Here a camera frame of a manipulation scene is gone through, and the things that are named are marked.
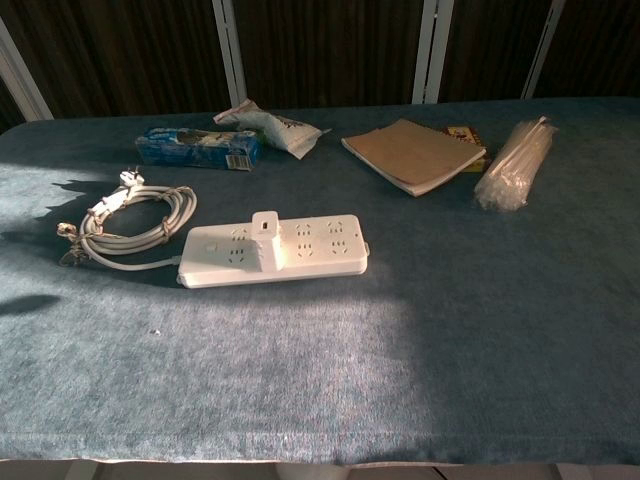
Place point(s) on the white plug adapter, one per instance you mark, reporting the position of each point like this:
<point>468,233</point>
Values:
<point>265,245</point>

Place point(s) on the white power strip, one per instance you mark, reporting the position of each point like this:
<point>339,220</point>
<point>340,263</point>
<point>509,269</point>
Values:
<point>310,265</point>

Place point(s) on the white plastic snack bag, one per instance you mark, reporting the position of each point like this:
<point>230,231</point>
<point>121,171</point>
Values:
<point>280,130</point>

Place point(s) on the brown paper notebook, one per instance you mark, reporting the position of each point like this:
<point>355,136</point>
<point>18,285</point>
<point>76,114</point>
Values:
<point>415,155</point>

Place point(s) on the blue tablecloth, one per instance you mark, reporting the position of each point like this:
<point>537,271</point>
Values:
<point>300,375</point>

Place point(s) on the yellow and red box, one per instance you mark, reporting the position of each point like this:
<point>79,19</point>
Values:
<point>462,134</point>

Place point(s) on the clear bag of straws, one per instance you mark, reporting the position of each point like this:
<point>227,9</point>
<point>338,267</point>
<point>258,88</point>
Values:
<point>510,170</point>

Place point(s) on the white frame post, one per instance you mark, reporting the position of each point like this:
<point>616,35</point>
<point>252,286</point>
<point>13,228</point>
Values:
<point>431,50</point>
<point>230,55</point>
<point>542,50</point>
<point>22,80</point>

